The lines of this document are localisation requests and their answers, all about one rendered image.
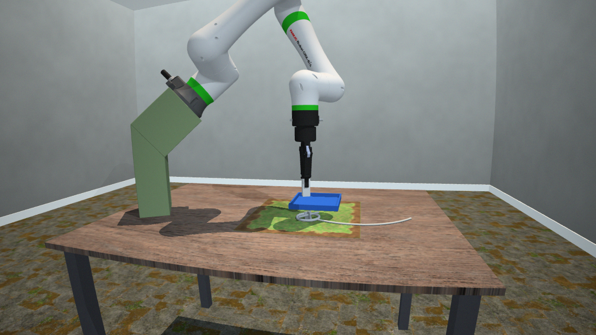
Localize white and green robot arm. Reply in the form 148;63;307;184
161;0;345;127

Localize blue tray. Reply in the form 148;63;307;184
288;192;341;211

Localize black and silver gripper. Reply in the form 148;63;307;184
295;127;316;197

